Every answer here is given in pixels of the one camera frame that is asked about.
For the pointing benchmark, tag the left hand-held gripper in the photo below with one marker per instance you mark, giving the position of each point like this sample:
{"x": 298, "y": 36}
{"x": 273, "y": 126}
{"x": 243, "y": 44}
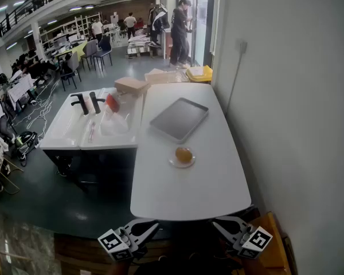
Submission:
{"x": 114, "y": 245}

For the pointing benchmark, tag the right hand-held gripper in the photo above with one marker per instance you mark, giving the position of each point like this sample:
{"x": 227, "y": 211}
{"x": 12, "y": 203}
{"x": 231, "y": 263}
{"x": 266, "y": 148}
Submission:
{"x": 256, "y": 241}

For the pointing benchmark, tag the small white saucer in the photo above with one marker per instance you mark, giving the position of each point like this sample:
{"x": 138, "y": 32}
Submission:
{"x": 173, "y": 162}

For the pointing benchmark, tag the wooden stool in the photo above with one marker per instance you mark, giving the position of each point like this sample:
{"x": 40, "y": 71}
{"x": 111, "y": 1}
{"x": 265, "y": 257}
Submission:
{"x": 271, "y": 239}

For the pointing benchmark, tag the person's black t-shirt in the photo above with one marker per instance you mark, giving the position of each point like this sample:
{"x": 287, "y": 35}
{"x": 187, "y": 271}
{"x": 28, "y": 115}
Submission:
{"x": 189, "y": 265}

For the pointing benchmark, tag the white ceramic sink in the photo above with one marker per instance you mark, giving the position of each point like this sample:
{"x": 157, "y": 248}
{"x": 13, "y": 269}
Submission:
{"x": 63, "y": 130}
{"x": 114, "y": 140}

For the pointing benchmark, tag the clear plastic bag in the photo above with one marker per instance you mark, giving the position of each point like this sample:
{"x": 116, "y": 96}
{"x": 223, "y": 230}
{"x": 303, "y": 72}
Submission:
{"x": 114, "y": 125}

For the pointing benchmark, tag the pink toothbrush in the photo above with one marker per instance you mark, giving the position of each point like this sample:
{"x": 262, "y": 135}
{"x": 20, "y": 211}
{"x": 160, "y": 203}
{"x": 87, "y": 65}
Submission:
{"x": 92, "y": 130}

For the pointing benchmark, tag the grey rectangular tray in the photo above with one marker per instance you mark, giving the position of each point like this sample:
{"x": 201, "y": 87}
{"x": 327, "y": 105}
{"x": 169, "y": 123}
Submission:
{"x": 177, "y": 119}

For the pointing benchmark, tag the red packet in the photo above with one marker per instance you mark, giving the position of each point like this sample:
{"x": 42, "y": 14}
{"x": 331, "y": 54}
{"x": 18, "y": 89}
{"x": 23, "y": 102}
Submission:
{"x": 112, "y": 103}

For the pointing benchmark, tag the black faucet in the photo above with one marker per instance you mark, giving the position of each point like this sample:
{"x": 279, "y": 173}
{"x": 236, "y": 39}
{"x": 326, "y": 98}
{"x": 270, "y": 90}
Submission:
{"x": 96, "y": 103}
{"x": 84, "y": 105}

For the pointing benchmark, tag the beige cup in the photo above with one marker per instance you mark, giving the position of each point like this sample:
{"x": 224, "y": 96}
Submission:
{"x": 89, "y": 104}

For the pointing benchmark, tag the brown cardboard box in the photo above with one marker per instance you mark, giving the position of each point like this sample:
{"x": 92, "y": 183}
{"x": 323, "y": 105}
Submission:
{"x": 132, "y": 85}

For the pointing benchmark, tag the black backpack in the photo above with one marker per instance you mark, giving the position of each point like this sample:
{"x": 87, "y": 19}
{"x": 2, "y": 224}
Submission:
{"x": 25, "y": 142}

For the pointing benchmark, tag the plastic-wrapped flat box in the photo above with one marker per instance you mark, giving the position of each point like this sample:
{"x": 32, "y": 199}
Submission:
{"x": 166, "y": 76}

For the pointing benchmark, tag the yellow bin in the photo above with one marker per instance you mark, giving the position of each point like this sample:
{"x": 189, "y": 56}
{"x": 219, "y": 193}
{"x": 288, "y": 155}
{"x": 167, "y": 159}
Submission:
{"x": 199, "y": 74}

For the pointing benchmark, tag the dark office chair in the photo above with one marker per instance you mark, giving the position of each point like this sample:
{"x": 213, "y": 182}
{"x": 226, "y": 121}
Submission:
{"x": 71, "y": 63}

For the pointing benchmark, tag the pallet stack of boards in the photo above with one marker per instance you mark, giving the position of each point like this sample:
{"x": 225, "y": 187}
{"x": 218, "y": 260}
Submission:
{"x": 140, "y": 46}

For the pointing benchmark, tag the blue chair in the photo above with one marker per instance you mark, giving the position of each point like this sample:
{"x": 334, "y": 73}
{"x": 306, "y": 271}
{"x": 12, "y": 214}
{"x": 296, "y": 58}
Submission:
{"x": 104, "y": 46}

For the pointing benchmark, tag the grey chair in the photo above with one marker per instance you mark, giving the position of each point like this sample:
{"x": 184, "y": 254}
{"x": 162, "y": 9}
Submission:
{"x": 89, "y": 49}

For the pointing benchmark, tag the coat rack with clothes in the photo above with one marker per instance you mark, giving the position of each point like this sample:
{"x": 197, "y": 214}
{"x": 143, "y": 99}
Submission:
{"x": 157, "y": 21}

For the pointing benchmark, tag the glass door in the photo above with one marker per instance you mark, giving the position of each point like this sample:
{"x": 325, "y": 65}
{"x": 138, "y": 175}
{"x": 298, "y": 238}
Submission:
{"x": 202, "y": 19}

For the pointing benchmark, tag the white shelving unit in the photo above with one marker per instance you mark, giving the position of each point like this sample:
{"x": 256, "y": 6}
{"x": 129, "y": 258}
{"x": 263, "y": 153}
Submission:
{"x": 71, "y": 29}

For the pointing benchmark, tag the black balcony railing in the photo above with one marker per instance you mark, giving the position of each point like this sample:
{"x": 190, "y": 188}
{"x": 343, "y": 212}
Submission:
{"x": 23, "y": 6}

